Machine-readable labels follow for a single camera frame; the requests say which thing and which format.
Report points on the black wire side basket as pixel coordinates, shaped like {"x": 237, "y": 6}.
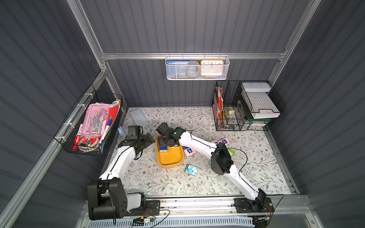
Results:
{"x": 70, "y": 134}

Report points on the translucent box lid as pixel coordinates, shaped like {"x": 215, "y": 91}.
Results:
{"x": 139, "y": 118}

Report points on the dark blue Tempo tissue pack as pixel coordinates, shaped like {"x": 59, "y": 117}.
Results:
{"x": 163, "y": 149}

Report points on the white wire wall basket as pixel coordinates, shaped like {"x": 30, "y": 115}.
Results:
{"x": 175, "y": 66}

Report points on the grey tape roll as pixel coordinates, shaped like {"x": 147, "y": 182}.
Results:
{"x": 193, "y": 69}

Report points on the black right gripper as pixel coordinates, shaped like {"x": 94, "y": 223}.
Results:
{"x": 163, "y": 141}

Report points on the pink pencil case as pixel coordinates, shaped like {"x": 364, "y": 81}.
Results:
{"x": 95, "y": 120}

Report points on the yellow utility knife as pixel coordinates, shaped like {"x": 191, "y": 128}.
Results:
{"x": 223, "y": 116}

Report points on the grid pattern notebook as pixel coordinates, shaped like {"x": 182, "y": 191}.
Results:
{"x": 256, "y": 97}

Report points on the teal cartoon tissue pack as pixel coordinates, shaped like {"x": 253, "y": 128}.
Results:
{"x": 191, "y": 170}

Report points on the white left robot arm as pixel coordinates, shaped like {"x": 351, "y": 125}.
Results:
{"x": 106, "y": 196}

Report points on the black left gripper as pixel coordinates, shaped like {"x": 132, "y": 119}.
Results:
{"x": 145, "y": 139}

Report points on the yellow storage box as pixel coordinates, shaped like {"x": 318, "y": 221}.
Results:
{"x": 174, "y": 157}

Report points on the pink floral tissue pack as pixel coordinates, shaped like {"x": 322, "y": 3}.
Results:
{"x": 188, "y": 151}

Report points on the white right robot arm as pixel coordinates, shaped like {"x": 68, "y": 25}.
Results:
{"x": 221, "y": 164}

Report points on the green tissue pack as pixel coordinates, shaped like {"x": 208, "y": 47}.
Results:
{"x": 231, "y": 152}

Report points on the black wire desk organizer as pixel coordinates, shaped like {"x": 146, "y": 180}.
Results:
{"x": 231, "y": 94}

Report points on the beige alarm clock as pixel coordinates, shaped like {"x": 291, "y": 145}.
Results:
{"x": 212, "y": 67}

